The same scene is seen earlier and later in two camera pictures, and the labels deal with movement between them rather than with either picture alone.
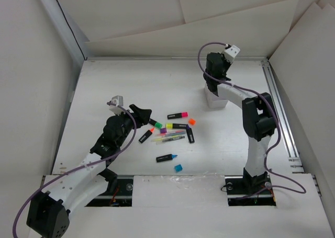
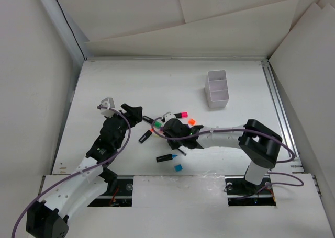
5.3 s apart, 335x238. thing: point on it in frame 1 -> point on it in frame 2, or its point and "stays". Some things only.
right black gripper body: x=226 y=64 -> x=174 y=142
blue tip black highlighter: x=166 y=157 stays
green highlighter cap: x=156 y=124 stays
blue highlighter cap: x=178 y=168 stays
